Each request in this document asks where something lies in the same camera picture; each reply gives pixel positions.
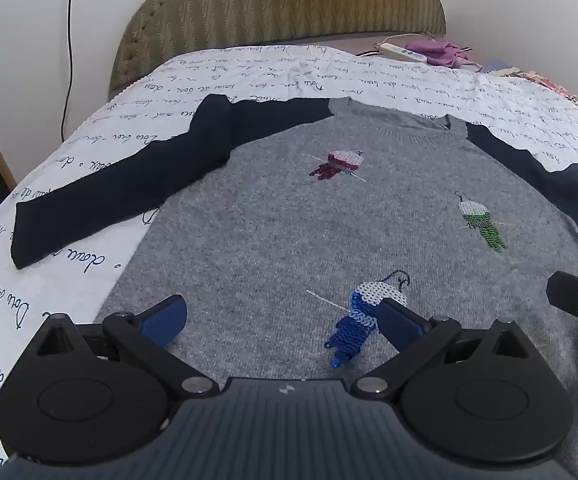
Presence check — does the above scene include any beige bed sheet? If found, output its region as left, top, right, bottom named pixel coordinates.
left=314, top=34, right=422, bottom=57

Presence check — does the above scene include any olive padded headboard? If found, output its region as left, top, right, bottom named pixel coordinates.
left=108, top=0, right=447, bottom=102

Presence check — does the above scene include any colourful patterned cloth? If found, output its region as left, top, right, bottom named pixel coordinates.
left=489, top=62, right=578, bottom=107

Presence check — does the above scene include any black wall cable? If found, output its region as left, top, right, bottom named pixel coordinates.
left=60, top=0, right=78, bottom=144

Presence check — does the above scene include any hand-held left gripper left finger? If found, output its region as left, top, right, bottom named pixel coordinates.
left=28, top=294, right=221, bottom=402

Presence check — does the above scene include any purple cloth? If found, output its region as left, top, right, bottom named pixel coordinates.
left=406, top=39, right=474, bottom=69

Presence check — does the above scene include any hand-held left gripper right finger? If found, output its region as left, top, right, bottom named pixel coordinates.
left=351, top=298, right=537, bottom=402

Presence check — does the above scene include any white script-printed blanket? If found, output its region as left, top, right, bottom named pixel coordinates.
left=0, top=42, right=578, bottom=463

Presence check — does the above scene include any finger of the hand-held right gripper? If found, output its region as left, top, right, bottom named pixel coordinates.
left=546, top=271, right=578, bottom=362

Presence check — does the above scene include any white power strip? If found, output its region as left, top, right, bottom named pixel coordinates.
left=379, top=42, right=429, bottom=65

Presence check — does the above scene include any grey sweater with navy sleeves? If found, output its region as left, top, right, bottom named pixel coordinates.
left=10, top=94, right=578, bottom=386

